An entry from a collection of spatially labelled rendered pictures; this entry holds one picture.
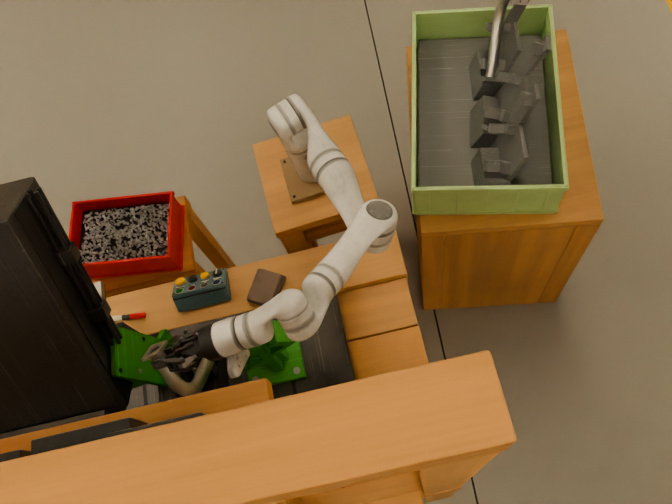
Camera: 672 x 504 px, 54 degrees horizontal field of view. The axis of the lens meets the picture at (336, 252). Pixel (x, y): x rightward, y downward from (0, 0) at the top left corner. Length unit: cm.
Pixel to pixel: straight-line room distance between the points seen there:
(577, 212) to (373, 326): 69
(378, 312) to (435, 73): 80
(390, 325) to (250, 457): 114
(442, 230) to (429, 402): 134
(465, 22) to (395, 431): 171
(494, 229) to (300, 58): 168
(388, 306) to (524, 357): 100
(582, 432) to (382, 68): 182
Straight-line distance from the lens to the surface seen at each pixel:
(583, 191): 206
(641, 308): 282
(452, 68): 217
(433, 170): 198
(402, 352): 175
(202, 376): 155
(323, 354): 175
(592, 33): 342
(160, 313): 190
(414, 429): 65
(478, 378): 66
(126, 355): 153
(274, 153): 206
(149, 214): 205
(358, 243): 139
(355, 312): 179
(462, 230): 196
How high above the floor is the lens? 259
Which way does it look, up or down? 67 degrees down
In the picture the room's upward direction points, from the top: 19 degrees counter-clockwise
